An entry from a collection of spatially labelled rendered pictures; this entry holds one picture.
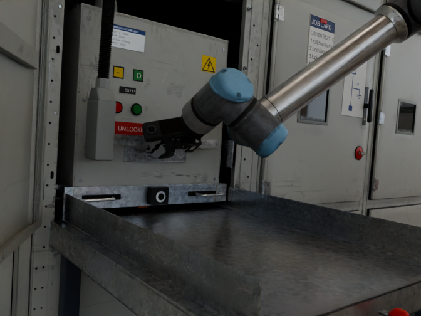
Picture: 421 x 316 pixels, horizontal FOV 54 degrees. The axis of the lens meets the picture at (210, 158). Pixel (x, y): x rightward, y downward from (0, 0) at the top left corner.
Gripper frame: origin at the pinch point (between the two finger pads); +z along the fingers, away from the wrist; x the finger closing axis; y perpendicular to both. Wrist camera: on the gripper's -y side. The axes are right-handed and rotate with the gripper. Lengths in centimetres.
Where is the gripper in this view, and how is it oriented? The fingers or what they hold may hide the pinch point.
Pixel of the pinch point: (151, 153)
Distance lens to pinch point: 115.4
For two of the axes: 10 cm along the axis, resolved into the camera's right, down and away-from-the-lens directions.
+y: 7.9, 0.2, 6.2
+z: -5.6, 4.3, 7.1
